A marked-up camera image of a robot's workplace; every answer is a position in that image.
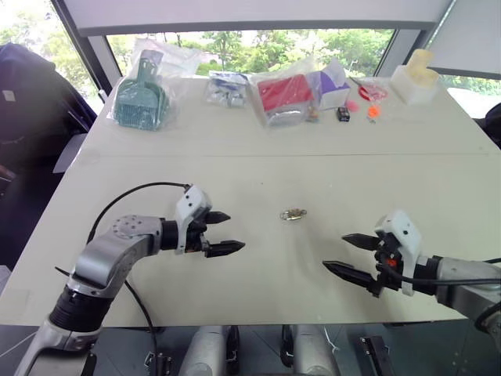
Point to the small pink item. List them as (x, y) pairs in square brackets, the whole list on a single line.
[(352, 105)]

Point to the dark rounded object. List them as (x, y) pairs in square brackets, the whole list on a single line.
[(494, 123)]

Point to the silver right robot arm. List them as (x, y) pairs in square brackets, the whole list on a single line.
[(469, 290)]

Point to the grey flat panel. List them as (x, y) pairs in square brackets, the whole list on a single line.
[(69, 150)]

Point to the white foam block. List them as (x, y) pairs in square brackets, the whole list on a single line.
[(411, 88)]

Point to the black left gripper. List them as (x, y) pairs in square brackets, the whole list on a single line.
[(195, 237)]

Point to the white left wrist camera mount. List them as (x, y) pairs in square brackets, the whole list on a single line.
[(189, 205)]

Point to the red box in plastic bag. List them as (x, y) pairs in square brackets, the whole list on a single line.
[(283, 96)]

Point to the yellowish foam piece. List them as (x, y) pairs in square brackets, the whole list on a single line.
[(420, 64)]

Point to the small brass padlock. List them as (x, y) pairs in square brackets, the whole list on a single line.
[(292, 215)]

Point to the small orange item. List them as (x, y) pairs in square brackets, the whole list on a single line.
[(373, 112)]

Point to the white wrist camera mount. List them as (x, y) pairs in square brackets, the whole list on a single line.
[(403, 229), (189, 205)]

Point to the bag of blue white packets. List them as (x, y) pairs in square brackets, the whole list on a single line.
[(229, 90)]

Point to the purple and white carton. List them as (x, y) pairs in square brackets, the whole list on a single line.
[(332, 88)]

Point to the black metal bracket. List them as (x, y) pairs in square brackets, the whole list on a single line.
[(158, 362), (376, 354)]

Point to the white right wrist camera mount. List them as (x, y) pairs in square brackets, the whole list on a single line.
[(403, 229)]

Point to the green dustpan in plastic bag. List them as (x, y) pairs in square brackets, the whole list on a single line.
[(141, 96)]

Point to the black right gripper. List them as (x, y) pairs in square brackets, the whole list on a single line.
[(387, 270)]

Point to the silver rounded robot leg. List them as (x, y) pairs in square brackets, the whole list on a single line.
[(205, 350), (313, 350)]

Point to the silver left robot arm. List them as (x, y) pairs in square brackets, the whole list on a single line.
[(102, 254)]

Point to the dark blue jacket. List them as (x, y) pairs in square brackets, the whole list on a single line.
[(31, 102)]

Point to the small black box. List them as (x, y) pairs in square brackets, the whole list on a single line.
[(343, 114)]

